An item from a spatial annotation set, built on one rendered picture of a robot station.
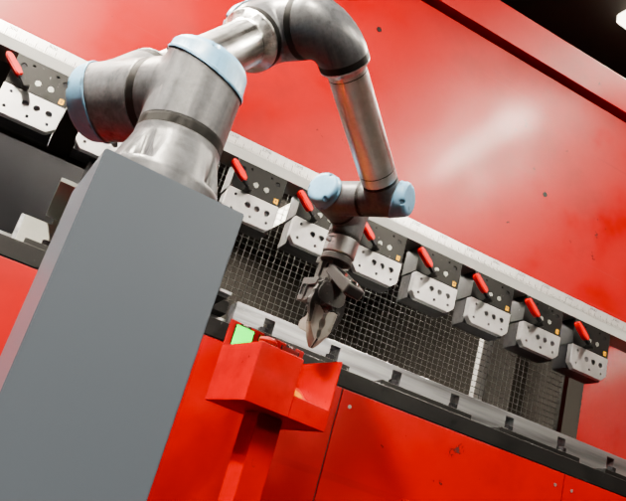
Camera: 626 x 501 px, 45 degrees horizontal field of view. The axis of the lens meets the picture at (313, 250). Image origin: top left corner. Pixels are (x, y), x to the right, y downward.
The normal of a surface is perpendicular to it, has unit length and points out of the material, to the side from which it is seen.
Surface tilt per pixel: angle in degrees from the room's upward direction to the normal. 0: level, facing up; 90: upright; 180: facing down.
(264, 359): 90
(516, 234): 90
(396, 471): 90
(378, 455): 90
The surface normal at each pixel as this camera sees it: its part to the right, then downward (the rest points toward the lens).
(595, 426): -0.87, -0.39
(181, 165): 0.50, -0.48
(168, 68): -0.43, -0.45
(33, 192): 0.43, -0.23
